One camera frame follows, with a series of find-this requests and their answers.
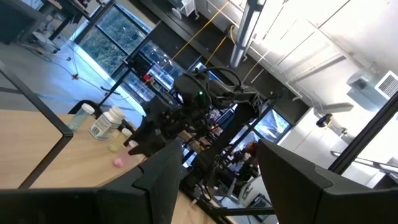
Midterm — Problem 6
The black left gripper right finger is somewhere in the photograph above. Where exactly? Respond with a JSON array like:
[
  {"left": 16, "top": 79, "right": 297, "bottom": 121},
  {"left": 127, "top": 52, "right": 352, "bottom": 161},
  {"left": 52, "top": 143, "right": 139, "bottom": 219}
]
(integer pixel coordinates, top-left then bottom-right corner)
[{"left": 256, "top": 138, "right": 398, "bottom": 224}]

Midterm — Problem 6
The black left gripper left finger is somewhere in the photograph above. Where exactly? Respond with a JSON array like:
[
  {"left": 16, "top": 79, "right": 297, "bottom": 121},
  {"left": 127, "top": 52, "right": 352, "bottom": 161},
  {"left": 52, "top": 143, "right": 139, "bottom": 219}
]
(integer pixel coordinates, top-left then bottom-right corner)
[{"left": 96, "top": 139, "right": 183, "bottom": 224}]

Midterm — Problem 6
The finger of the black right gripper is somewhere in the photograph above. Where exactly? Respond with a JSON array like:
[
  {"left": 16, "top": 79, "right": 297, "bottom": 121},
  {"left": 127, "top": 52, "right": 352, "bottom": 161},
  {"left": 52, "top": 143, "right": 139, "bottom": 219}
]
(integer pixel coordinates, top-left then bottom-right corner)
[
  {"left": 123, "top": 123, "right": 162, "bottom": 147},
  {"left": 127, "top": 136, "right": 175, "bottom": 157}
]

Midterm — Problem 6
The yellow-green vial white cap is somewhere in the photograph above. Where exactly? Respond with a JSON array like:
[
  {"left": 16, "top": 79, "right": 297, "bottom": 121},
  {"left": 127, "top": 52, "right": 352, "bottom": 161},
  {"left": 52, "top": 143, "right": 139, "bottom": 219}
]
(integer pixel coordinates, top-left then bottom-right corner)
[{"left": 108, "top": 128, "right": 134, "bottom": 154}]

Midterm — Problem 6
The pink vial white cap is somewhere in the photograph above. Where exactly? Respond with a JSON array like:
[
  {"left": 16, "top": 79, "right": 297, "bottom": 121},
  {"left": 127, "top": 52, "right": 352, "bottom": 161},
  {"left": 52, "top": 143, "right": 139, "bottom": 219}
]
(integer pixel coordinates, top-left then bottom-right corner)
[{"left": 113, "top": 139, "right": 140, "bottom": 169}]

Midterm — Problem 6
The large white labelled bottle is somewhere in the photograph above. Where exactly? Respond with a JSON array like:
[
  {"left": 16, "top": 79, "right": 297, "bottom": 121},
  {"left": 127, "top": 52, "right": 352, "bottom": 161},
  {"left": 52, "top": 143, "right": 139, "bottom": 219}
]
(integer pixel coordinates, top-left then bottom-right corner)
[{"left": 88, "top": 106, "right": 126, "bottom": 141}]

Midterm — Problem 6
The light blue vial white cap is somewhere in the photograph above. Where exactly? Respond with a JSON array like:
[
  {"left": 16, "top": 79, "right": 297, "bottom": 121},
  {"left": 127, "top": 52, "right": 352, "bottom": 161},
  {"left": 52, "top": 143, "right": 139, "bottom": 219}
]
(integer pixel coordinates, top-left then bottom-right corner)
[{"left": 67, "top": 103, "right": 96, "bottom": 132}]

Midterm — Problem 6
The black arched chair back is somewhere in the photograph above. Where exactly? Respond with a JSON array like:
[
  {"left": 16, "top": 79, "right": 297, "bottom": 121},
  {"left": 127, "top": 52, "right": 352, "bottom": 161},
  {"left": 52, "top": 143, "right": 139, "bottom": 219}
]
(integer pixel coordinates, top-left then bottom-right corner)
[{"left": 67, "top": 99, "right": 104, "bottom": 119}]

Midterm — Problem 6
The person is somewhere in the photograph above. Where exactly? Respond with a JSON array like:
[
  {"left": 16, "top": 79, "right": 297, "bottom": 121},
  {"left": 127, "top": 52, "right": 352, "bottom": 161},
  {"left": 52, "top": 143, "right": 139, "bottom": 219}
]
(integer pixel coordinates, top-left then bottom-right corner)
[{"left": 239, "top": 141, "right": 261, "bottom": 187}]

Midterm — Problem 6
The black monitor on stand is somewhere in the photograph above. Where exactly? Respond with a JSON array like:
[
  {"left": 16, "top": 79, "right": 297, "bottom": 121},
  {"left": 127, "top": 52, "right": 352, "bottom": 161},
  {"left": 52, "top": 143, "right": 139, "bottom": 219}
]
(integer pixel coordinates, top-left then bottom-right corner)
[{"left": 99, "top": 51, "right": 154, "bottom": 106}]

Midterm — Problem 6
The white ceiling pipe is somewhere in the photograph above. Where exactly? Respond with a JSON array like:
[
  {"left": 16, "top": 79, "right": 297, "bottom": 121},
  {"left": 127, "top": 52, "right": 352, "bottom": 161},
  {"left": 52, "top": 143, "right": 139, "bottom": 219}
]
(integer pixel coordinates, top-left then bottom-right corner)
[{"left": 229, "top": 0, "right": 267, "bottom": 70}]

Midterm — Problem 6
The white air vent unit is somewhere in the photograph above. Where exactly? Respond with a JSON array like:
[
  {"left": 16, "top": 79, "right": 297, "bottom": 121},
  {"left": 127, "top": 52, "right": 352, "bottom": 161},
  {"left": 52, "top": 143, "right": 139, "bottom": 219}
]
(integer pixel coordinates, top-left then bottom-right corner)
[{"left": 346, "top": 70, "right": 398, "bottom": 101}]

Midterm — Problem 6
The black ceiling cable reel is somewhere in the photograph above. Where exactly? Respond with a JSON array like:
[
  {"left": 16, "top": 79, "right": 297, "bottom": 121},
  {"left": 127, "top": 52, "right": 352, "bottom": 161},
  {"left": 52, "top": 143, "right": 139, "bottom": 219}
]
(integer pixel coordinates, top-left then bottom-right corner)
[{"left": 315, "top": 113, "right": 333, "bottom": 129}]

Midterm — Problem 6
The yellow hanging cable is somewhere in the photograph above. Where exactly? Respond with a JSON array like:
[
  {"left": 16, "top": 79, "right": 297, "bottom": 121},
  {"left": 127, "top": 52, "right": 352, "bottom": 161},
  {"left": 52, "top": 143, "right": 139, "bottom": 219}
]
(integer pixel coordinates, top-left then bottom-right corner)
[
  {"left": 204, "top": 35, "right": 228, "bottom": 66},
  {"left": 170, "top": 0, "right": 231, "bottom": 62}
]

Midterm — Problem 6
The black table frame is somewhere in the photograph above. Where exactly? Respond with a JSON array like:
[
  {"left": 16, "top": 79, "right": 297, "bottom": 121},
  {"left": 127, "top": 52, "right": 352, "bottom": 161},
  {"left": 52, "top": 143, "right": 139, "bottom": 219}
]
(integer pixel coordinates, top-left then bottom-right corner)
[{"left": 192, "top": 91, "right": 398, "bottom": 224}]

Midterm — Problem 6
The wooden shelf with black frame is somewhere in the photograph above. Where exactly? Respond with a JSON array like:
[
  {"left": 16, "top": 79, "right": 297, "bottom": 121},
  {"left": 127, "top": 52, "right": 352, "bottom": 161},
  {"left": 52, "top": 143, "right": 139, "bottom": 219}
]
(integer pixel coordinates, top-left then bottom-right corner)
[{"left": 0, "top": 60, "right": 149, "bottom": 190}]

